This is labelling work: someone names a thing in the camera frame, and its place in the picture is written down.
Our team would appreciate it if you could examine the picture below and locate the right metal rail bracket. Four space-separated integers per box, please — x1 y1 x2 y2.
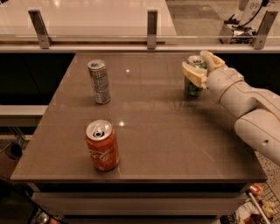
252 10 278 50

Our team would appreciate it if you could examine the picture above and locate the left metal rail bracket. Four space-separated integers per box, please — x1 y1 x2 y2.
28 10 52 49

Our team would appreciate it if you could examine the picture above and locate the middle metal rail bracket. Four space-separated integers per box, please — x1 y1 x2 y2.
147 10 158 49

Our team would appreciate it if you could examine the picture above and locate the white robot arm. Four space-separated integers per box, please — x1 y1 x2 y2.
182 51 280 165

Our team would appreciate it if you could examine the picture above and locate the glass barrier rail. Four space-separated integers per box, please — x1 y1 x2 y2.
0 34 280 53

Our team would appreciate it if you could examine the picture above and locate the orange soda can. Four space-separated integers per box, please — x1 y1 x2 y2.
86 120 119 172

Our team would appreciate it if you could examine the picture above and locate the metal rail bracket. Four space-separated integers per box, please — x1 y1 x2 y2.
28 10 52 49
147 10 158 49
252 10 278 50

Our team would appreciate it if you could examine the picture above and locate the wire basket with items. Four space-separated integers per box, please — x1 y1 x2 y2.
232 183 280 224

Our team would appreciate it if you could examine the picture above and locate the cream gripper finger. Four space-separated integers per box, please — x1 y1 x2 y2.
199 51 226 74
182 62 207 88

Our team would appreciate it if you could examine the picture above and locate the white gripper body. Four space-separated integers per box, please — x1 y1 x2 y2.
206 67 244 102

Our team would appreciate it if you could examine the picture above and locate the green soda can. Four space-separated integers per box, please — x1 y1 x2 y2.
185 55 207 97

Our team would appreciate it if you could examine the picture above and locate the tall silver slim can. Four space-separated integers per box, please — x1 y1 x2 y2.
87 59 110 104

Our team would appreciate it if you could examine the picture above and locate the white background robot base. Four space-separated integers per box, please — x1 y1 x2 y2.
224 0 270 28

